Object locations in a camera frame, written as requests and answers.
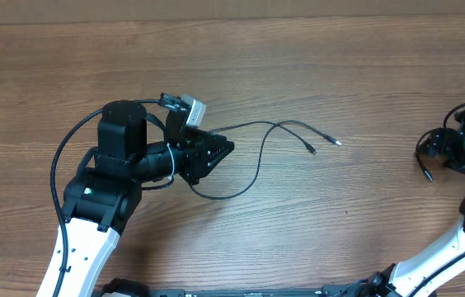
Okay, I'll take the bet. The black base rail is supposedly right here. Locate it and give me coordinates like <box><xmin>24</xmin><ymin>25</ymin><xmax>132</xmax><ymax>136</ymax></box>
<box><xmin>92</xmin><ymin>278</ymin><xmax>438</xmax><ymax>297</ymax></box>

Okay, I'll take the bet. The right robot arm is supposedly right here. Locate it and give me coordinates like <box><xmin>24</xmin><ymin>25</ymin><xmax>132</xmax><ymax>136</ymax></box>
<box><xmin>376</xmin><ymin>103</ymin><xmax>465</xmax><ymax>296</ymax></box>

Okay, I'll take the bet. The black USB cable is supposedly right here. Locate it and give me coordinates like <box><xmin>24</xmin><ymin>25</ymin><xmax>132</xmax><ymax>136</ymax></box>
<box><xmin>189</xmin><ymin>120</ymin><xmax>343</xmax><ymax>201</ymax></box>
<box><xmin>414</xmin><ymin>101</ymin><xmax>465</xmax><ymax>182</ymax></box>

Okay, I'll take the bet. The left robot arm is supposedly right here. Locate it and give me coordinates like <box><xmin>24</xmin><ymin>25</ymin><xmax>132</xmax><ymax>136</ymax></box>
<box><xmin>37</xmin><ymin>94</ymin><xmax>234</xmax><ymax>296</ymax></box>

